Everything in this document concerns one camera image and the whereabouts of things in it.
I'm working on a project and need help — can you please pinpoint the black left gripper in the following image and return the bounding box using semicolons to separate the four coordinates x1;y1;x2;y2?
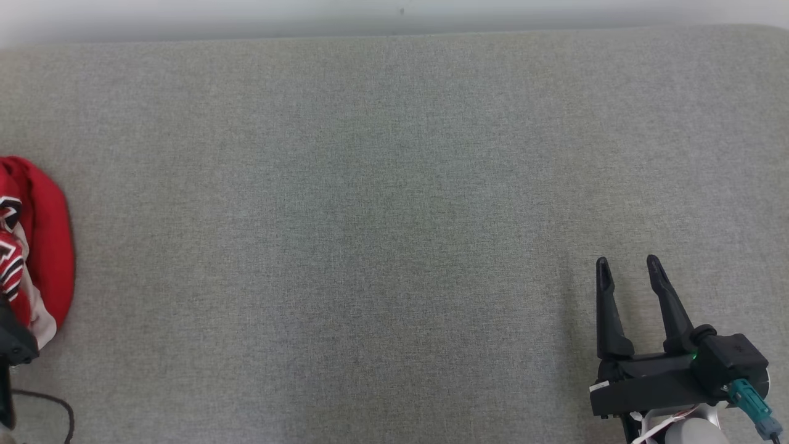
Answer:
0;295;39;366

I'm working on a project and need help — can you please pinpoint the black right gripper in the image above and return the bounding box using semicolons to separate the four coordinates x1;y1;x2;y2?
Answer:
590;254;731;421

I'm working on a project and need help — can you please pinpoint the red Bulls basketball jersey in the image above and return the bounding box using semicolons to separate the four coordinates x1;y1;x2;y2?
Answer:
0;155;76;351

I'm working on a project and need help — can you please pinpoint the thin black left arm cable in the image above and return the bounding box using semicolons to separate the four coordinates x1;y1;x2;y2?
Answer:
11;389;76;444

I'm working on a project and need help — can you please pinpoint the teal right camera cable connector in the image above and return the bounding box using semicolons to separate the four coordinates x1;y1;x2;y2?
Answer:
726;379;784;441

